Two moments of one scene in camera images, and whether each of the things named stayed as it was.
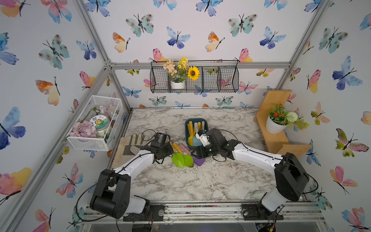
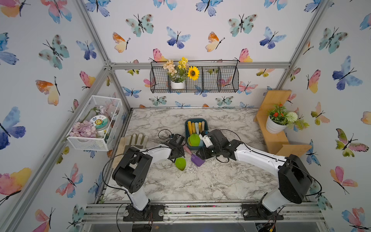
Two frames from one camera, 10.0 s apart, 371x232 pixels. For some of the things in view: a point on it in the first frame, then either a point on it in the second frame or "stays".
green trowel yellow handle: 188,160 → 194,139
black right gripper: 199,150 stays
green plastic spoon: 178,159 stays
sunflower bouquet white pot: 179,71 stays
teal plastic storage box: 194,119 stays
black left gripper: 169,148 → 181,152
